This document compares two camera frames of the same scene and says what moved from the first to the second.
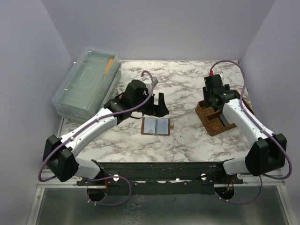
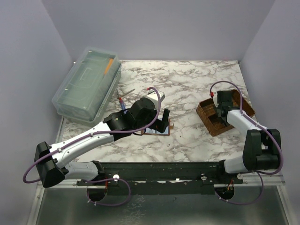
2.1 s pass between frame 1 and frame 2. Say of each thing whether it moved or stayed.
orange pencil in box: stayed
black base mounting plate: stayed
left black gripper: moved
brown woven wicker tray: stayed
